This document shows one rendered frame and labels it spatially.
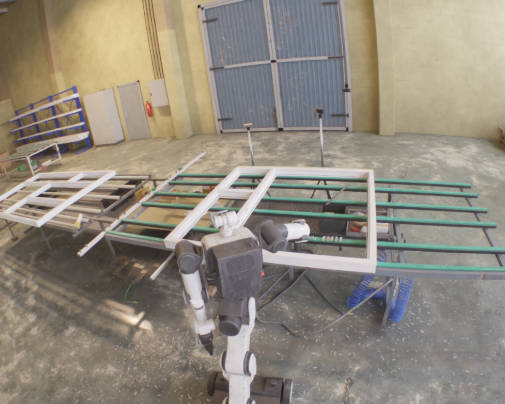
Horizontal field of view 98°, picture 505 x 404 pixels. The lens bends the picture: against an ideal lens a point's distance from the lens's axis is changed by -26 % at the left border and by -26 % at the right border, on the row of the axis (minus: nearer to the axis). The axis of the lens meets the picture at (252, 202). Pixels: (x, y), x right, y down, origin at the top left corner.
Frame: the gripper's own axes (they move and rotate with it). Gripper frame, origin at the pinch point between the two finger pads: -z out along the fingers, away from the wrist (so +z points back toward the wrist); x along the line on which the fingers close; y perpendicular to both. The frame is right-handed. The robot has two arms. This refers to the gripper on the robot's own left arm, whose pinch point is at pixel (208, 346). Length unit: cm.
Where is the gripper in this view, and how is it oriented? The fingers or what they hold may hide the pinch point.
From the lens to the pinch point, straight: 198.2
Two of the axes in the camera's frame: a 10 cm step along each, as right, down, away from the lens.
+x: -3.4, -4.7, 8.1
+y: -9.4, 2.0, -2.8
